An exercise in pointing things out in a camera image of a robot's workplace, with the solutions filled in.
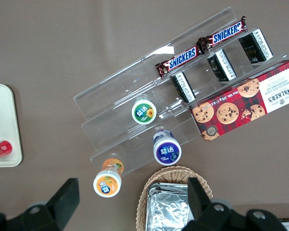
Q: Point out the red Walkers cookie box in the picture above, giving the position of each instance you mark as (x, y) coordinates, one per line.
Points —
(243, 103)

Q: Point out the blue gum bottle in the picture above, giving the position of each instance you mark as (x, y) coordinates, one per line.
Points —
(167, 151)

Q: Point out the stacked aluminium foil trays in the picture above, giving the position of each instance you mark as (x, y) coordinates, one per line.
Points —
(166, 209)

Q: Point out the clear acrylic stepped display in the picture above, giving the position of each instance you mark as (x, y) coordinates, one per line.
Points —
(115, 91)

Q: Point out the red gum bottle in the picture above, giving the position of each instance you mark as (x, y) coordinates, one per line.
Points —
(2, 149)

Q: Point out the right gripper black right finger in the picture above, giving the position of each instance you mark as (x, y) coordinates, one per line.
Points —
(197, 197)

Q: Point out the small black white box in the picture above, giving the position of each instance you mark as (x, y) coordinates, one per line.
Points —
(255, 47)
(222, 65)
(183, 87)

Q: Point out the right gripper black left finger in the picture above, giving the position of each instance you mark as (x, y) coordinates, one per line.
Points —
(66, 199)

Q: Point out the green gum bottle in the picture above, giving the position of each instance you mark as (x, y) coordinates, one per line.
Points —
(144, 111)

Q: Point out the light wicker basket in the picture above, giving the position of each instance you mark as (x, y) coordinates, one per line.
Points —
(173, 174)

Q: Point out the beige plastic tray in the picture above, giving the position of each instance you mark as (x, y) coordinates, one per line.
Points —
(2, 115)

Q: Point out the Snickers chocolate bar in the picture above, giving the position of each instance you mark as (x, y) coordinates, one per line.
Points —
(225, 34)
(181, 61)

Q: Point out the orange gum bottle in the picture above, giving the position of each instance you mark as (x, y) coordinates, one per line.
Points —
(108, 184)

